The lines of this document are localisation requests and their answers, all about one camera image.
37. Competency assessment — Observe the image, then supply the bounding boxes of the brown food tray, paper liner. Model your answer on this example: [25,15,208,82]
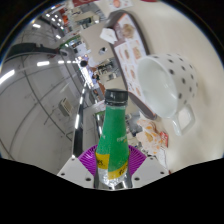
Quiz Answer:
[103,11,158,120]

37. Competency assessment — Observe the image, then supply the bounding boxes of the cream canteen chairs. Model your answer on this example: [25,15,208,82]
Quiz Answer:
[46,3,111,101]

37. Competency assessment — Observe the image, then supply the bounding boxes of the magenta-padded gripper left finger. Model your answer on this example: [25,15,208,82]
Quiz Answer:
[57,144,100,189]

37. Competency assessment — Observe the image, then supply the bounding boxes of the red sauce packet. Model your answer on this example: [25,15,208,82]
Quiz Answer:
[159,130,169,148]

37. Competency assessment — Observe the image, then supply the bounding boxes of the ceiling strip lights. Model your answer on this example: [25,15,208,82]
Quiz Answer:
[0,3,88,131]

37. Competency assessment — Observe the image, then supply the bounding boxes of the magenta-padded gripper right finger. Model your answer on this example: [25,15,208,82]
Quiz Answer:
[127,144,169,189]

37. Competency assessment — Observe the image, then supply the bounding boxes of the colourful sticker sheet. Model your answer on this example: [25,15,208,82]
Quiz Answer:
[108,0,134,10]

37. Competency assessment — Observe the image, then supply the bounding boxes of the white paper napkin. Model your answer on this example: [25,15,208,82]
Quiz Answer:
[99,27,118,44]

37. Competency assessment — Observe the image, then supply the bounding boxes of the white polka-dot mug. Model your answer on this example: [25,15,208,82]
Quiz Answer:
[136,53,199,137]

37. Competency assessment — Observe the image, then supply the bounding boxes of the green drink bottle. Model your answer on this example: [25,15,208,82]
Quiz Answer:
[94,88,131,188]

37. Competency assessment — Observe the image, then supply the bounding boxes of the ceiling air unit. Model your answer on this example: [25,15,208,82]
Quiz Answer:
[59,98,74,117]

